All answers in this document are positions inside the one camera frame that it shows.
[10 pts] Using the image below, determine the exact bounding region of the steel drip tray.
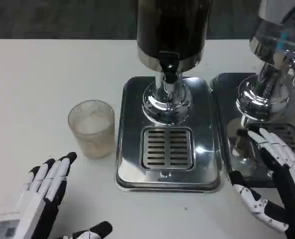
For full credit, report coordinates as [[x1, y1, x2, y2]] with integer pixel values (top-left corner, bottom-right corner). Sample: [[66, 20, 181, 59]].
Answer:
[[209, 72, 295, 189], [115, 76, 224, 193]]

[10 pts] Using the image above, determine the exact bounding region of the clear ribbed glass cup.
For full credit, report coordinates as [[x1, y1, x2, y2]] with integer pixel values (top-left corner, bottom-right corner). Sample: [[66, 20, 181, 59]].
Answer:
[[67, 99, 116, 160]]

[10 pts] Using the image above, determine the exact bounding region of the black dispenser tap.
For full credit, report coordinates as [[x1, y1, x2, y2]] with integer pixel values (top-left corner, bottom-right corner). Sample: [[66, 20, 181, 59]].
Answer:
[[158, 50, 180, 84]]

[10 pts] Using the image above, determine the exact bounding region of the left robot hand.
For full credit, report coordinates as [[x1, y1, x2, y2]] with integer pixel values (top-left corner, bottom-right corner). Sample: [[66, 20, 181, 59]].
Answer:
[[0, 151, 113, 239]]

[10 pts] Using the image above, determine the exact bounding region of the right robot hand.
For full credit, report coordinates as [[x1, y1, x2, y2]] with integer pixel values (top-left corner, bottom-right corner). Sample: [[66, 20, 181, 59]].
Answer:
[[228, 127, 295, 239]]

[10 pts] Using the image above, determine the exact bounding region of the clear chrome drink dispenser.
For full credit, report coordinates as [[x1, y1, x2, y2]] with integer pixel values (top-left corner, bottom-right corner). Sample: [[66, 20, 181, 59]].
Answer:
[[236, 0, 295, 122]]

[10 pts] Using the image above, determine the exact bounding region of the dark drink dispenser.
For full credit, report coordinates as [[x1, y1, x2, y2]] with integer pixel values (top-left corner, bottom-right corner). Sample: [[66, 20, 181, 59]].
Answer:
[[136, 0, 212, 125]]

